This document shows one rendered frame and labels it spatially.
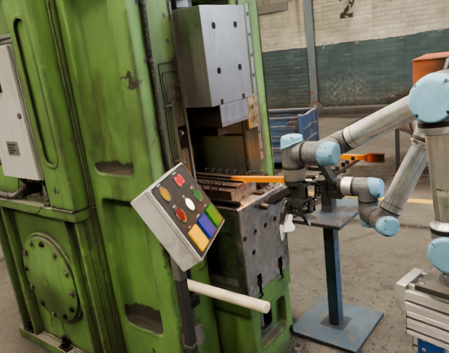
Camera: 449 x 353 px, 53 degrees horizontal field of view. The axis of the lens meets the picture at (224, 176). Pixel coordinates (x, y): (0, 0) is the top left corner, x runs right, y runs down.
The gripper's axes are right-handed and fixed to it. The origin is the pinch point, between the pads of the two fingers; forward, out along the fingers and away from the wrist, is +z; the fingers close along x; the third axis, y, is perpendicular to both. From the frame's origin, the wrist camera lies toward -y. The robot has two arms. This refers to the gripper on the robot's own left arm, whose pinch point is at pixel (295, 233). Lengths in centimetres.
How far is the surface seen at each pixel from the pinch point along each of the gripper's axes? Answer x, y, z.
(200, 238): -31.4, -13.0, -7.1
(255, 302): -7.8, -16.3, 29.6
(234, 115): 22, -48, -37
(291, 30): 674, -541, -90
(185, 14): 7, -53, -81
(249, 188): 27, -49, -2
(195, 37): 7, -49, -71
